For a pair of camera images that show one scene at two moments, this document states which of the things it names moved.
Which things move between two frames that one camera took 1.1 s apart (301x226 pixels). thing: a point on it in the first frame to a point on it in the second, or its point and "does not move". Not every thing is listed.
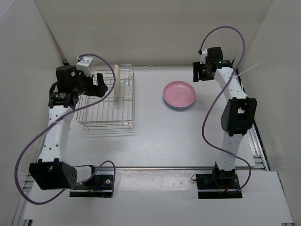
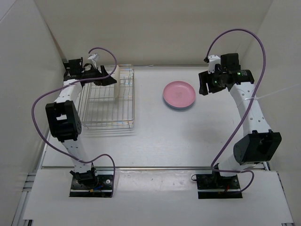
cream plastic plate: (116, 84) does not move
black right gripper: (196, 68) to (203, 78)
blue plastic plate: (185, 107) does not move
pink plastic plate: (179, 94) does not move
